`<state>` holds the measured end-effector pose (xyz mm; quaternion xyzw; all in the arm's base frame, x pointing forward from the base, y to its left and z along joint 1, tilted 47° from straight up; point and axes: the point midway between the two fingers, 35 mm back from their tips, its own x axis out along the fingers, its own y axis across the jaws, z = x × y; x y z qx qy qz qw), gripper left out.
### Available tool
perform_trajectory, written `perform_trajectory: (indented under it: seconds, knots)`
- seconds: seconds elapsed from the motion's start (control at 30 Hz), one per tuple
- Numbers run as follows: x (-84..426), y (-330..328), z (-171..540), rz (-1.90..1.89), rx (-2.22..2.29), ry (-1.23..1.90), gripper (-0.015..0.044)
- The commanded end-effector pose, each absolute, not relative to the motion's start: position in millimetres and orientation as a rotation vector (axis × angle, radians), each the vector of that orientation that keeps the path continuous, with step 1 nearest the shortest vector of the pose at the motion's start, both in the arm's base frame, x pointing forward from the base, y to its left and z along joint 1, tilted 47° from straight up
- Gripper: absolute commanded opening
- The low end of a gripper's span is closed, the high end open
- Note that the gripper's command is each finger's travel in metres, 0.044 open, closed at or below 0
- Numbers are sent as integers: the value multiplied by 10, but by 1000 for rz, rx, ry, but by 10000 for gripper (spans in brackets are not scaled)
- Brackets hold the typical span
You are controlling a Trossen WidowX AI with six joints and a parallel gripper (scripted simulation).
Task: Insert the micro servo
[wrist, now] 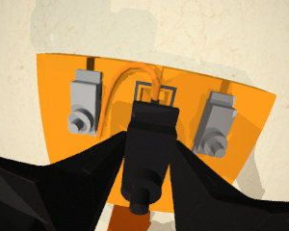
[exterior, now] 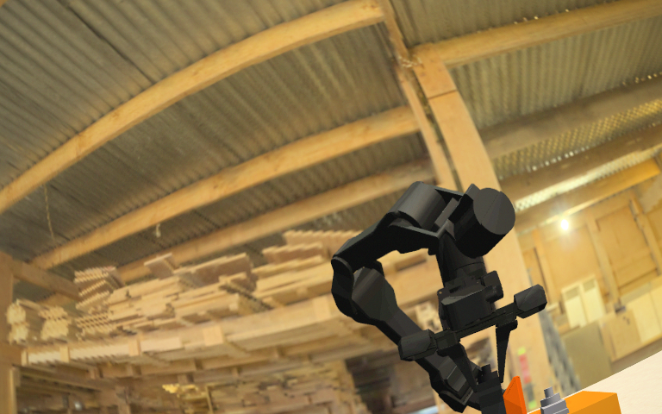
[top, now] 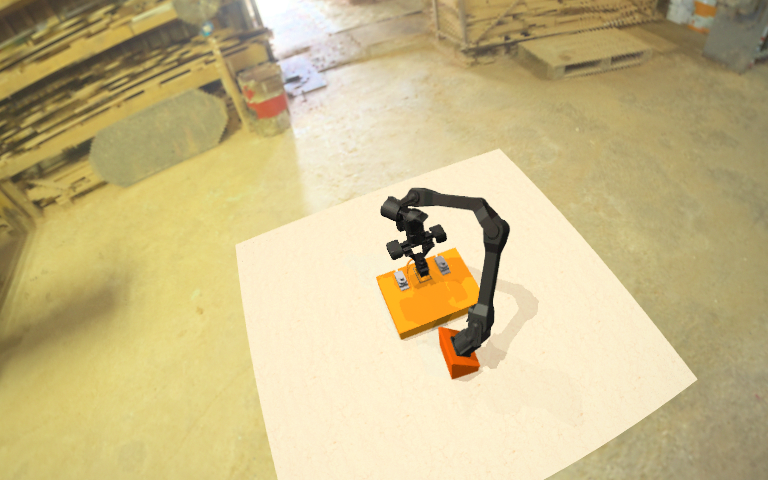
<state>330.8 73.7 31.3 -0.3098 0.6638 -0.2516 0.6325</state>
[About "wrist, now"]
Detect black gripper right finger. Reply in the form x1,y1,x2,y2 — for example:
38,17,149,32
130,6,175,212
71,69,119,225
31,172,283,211
169,140,289,231

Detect black micro servo with orange cable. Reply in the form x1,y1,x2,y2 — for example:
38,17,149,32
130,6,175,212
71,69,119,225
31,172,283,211
97,62,180,216

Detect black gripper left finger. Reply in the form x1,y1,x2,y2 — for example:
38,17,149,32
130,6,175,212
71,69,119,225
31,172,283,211
0,131,128,231

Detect orange flat panel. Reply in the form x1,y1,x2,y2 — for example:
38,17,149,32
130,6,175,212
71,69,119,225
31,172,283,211
37,53,276,213

